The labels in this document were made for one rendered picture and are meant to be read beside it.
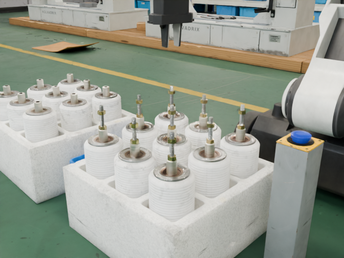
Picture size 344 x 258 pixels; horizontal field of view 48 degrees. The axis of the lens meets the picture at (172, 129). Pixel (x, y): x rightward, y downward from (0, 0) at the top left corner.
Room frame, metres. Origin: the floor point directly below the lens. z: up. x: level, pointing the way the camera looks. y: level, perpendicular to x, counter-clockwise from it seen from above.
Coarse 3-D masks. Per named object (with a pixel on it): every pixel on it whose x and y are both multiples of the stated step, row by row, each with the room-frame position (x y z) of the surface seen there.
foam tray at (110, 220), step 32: (96, 192) 0.76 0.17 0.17; (224, 192) 0.74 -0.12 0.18; (256, 192) 0.79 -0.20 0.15; (96, 224) 0.77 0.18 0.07; (128, 224) 0.68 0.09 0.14; (160, 224) 0.62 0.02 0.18; (192, 224) 0.63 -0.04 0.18; (224, 224) 0.70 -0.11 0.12; (256, 224) 0.80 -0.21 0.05; (128, 256) 0.69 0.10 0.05; (160, 256) 0.62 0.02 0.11; (192, 256) 0.63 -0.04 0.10; (224, 256) 0.71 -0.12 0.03
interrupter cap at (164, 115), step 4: (164, 112) 1.06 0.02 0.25; (176, 112) 1.06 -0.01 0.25; (180, 112) 1.06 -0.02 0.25; (160, 116) 1.03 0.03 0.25; (164, 116) 1.03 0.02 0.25; (176, 116) 1.03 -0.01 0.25; (180, 116) 1.02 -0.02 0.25; (184, 116) 1.02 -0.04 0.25; (164, 120) 1.00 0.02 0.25; (168, 120) 1.00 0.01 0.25; (176, 120) 1.00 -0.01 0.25
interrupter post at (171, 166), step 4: (176, 160) 0.69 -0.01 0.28; (168, 164) 0.69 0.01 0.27; (172, 164) 0.69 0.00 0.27; (176, 164) 0.69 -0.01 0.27; (168, 168) 0.69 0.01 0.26; (172, 168) 0.69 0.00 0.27; (176, 168) 0.69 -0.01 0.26; (168, 172) 0.69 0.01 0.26; (172, 172) 0.69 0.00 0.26; (176, 172) 0.69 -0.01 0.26
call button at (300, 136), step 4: (292, 132) 0.72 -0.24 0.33; (296, 132) 0.72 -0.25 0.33; (300, 132) 0.72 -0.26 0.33; (304, 132) 0.72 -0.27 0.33; (292, 136) 0.71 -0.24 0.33; (296, 136) 0.70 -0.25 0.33; (300, 136) 0.70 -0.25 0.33; (304, 136) 0.70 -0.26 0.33; (308, 136) 0.70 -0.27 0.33; (296, 140) 0.70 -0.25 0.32; (300, 140) 0.70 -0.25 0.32; (304, 140) 0.70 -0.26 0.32; (308, 140) 0.70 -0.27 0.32
